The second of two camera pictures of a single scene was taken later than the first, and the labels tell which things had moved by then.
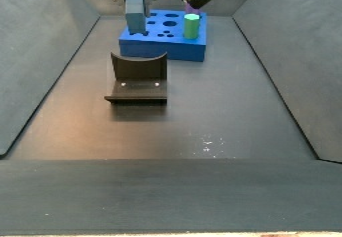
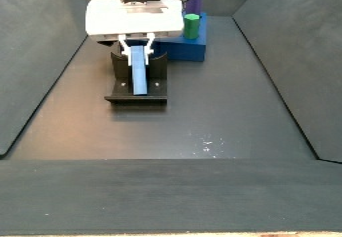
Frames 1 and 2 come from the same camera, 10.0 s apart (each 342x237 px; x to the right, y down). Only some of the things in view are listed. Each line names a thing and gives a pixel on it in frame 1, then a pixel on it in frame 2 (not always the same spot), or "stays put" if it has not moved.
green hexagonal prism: x=192 y=26 stays put
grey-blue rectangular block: x=136 y=8 -> x=140 y=70
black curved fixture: x=141 y=80 stays put
